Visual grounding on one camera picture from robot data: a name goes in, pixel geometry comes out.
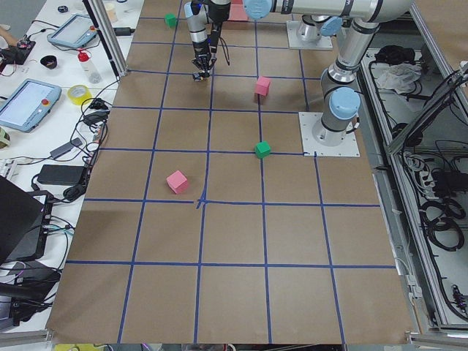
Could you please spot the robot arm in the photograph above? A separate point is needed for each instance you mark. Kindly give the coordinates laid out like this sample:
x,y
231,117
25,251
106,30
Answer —
x,y
205,20
340,101

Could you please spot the pink plastic bin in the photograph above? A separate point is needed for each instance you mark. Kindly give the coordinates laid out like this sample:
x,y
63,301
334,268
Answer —
x,y
237,11

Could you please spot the green cube by bin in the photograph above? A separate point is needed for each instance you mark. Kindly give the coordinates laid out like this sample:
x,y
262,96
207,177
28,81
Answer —
x,y
171,20

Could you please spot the pink cube near base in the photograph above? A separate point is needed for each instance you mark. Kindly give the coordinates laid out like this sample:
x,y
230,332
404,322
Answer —
x,y
262,86

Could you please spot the green cube near base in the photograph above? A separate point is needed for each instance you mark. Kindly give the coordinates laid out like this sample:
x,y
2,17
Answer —
x,y
262,149

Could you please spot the pink cube far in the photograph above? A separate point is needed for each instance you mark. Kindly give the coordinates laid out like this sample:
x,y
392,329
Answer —
x,y
177,182

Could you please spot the red cap squeeze bottle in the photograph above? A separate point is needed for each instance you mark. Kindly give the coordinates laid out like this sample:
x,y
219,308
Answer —
x,y
89,67

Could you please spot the yellow tape roll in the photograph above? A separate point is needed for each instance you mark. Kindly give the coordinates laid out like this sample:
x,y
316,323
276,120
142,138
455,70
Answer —
x,y
79,95

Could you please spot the upper teach pendant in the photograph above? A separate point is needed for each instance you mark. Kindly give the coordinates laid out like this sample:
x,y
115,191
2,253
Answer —
x,y
75,33

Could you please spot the teach pendant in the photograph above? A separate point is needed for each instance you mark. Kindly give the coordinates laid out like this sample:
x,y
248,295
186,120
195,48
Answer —
x,y
75,33
29,104

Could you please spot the black bowl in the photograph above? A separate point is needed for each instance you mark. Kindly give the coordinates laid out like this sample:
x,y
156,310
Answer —
x,y
49,61

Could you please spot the lower teach pendant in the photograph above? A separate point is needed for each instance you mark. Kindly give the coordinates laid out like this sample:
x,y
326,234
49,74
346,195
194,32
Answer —
x,y
29,104

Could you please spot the black power adapter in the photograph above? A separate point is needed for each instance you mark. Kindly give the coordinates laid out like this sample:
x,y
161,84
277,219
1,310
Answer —
x,y
64,175

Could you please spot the white cloth pile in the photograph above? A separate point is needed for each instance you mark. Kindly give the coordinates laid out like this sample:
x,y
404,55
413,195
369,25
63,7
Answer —
x,y
400,78

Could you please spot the black laptop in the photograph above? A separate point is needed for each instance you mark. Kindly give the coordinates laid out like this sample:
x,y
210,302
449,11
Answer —
x,y
24,217

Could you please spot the aluminium frame post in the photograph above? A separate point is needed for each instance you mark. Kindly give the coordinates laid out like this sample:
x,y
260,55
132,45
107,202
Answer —
x,y
97,13

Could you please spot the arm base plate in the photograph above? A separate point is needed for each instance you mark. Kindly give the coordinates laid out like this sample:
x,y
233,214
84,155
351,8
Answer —
x,y
304,36
319,141

